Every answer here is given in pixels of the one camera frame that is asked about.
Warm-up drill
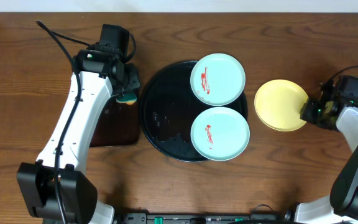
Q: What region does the green yellow sponge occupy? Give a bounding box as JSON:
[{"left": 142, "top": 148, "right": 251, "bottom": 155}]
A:
[{"left": 116, "top": 93, "right": 137, "bottom": 105}]

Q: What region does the yellow plate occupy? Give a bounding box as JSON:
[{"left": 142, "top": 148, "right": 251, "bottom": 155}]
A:
[{"left": 254, "top": 79, "right": 308, "bottom": 132}]

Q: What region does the light blue plate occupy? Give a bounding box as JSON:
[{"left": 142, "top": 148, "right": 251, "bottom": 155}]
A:
[{"left": 190, "top": 107, "right": 250, "bottom": 161}]

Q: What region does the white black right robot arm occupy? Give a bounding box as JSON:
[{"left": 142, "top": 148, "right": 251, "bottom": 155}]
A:
[{"left": 284, "top": 97, "right": 358, "bottom": 223}]

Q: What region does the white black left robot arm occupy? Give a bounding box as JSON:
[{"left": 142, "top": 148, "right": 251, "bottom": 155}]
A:
[{"left": 17, "top": 50, "right": 140, "bottom": 223}]

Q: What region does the black rectangular tray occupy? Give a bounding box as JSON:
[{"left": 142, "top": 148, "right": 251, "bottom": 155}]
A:
[{"left": 90, "top": 90, "right": 140, "bottom": 147}]

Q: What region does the black round tray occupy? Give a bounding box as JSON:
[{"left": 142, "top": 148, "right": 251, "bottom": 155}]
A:
[{"left": 138, "top": 60, "right": 249, "bottom": 162}]

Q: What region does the light green plate far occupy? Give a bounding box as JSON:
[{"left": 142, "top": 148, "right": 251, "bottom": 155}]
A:
[{"left": 190, "top": 53, "right": 246, "bottom": 106}]

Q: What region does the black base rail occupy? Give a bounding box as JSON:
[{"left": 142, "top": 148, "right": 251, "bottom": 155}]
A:
[{"left": 112, "top": 209, "right": 295, "bottom": 224}]

